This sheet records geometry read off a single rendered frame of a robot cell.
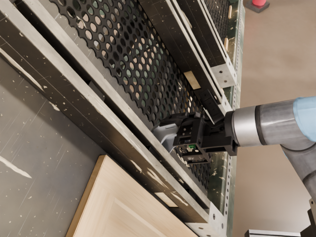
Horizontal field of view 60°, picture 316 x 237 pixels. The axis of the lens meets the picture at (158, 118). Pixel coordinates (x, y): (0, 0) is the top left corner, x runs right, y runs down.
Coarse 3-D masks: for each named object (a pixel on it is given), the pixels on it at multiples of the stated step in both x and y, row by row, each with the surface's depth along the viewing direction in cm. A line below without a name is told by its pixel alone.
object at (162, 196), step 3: (159, 195) 64; (162, 195) 64; (165, 195) 63; (162, 198) 65; (165, 198) 65; (168, 198) 64; (165, 201) 66; (168, 201) 66; (171, 201) 65; (168, 204) 67; (171, 204) 67; (174, 204) 66
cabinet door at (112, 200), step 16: (112, 160) 52; (96, 176) 48; (112, 176) 51; (128, 176) 55; (96, 192) 47; (112, 192) 50; (128, 192) 54; (144, 192) 58; (80, 208) 45; (96, 208) 46; (112, 208) 50; (128, 208) 53; (144, 208) 57; (160, 208) 62; (80, 224) 43; (96, 224) 46; (112, 224) 49; (128, 224) 53; (144, 224) 57; (160, 224) 61; (176, 224) 67
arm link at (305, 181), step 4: (312, 172) 48; (308, 176) 49; (312, 176) 48; (304, 180) 50; (308, 180) 49; (312, 180) 48; (304, 184) 51; (308, 184) 49; (312, 184) 48; (308, 188) 49; (312, 188) 48; (308, 192) 50; (312, 192) 48; (312, 196) 49
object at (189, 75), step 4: (184, 72) 89; (188, 72) 88; (188, 76) 90; (192, 76) 89; (188, 80) 91; (192, 80) 91; (196, 80) 90; (192, 84) 92; (196, 84) 91; (196, 88) 93
